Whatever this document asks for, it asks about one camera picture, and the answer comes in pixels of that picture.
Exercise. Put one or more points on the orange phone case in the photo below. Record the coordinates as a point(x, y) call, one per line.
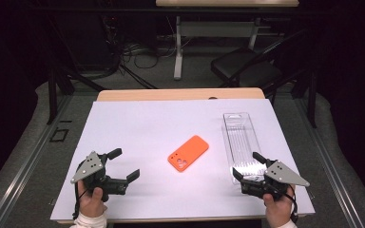
point(188, 153)

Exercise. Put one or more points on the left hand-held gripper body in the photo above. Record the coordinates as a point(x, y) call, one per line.
point(90, 167)

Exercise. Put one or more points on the clear plastic packaging box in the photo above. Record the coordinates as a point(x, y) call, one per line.
point(240, 139)

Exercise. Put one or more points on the black metal stand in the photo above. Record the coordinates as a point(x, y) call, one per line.
point(52, 95)
point(312, 95)

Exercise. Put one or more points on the white table cover sheet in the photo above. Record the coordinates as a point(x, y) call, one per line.
point(145, 126)

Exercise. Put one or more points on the person's left hand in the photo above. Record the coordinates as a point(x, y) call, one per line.
point(92, 202)

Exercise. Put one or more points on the black chair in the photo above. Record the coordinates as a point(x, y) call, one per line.
point(247, 65)

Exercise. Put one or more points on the wooden table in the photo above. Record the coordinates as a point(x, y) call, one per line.
point(177, 94)

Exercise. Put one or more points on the metal floor rail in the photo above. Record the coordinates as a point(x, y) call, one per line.
point(332, 171)
point(22, 171)

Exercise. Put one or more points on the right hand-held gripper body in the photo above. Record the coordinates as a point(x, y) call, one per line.
point(282, 175)

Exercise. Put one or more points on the white-framed desk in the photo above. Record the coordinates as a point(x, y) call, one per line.
point(178, 47)

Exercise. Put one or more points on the person's right hand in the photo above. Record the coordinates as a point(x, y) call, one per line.
point(278, 210)

